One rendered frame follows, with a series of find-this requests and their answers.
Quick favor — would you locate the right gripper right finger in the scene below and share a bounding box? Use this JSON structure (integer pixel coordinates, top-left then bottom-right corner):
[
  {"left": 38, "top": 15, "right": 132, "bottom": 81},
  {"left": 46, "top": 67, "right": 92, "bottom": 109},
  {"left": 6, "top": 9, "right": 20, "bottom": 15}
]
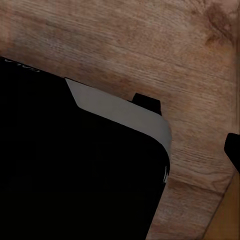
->
[{"left": 224, "top": 133, "right": 240, "bottom": 173}]

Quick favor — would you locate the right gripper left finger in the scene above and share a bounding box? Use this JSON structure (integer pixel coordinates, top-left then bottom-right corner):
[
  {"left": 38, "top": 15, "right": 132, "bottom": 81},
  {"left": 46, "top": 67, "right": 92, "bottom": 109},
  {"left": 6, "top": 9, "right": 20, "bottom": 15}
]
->
[{"left": 0, "top": 133, "right": 26, "bottom": 193}]

